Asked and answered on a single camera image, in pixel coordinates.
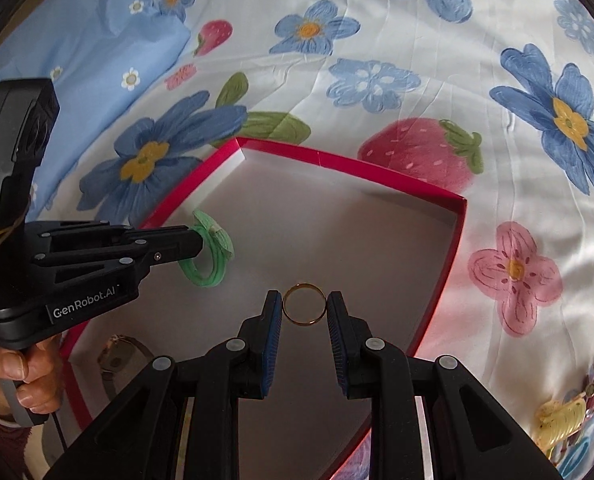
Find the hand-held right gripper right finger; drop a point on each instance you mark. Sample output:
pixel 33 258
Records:
pixel 339 350

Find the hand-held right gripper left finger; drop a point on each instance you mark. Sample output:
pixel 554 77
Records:
pixel 271 345

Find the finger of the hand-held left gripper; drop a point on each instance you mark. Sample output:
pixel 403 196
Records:
pixel 167 245
pixel 102 270

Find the red cardboard box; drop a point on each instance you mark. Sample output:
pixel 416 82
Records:
pixel 327 220

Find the yellow hair clip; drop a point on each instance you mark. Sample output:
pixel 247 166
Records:
pixel 559 420

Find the person's left hand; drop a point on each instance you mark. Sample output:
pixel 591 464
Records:
pixel 39 375

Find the metal band wristwatch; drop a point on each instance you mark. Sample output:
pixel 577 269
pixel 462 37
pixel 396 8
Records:
pixel 122 355

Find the light blue flowered pillow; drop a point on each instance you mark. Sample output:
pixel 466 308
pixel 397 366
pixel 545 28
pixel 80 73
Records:
pixel 77 60

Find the floral strawberry bedsheet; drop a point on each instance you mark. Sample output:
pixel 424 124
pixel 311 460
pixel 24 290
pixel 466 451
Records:
pixel 427 85

